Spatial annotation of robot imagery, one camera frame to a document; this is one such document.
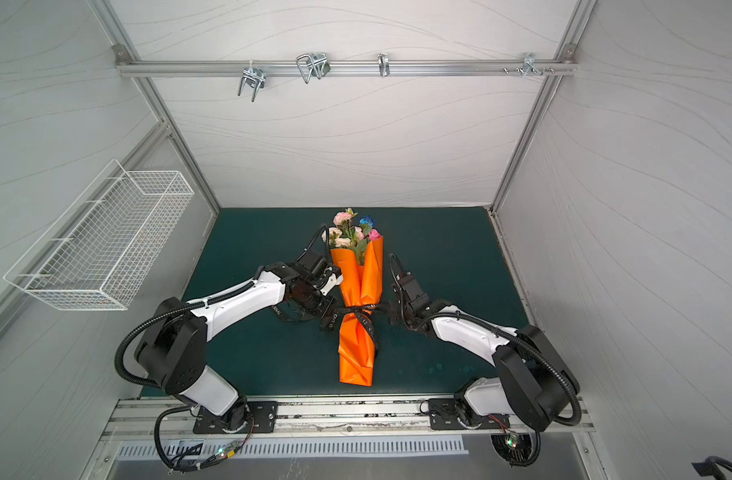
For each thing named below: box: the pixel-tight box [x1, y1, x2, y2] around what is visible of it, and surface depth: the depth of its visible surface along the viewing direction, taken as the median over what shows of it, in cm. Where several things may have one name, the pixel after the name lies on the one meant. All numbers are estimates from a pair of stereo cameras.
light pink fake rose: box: [333, 212, 353, 226], surface depth 110 cm
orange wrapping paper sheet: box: [330, 236, 385, 387], surface depth 86 cm
